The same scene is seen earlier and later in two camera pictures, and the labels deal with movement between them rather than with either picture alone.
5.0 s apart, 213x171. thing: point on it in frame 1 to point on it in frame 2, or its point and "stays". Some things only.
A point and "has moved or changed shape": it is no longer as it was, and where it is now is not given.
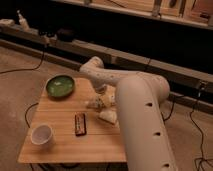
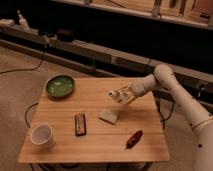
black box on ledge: [65, 35] stays
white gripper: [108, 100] to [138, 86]
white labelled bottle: [100, 102] has moved or changed shape
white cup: [41, 136] stays
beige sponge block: [109, 116] stays
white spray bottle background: [23, 21] stays
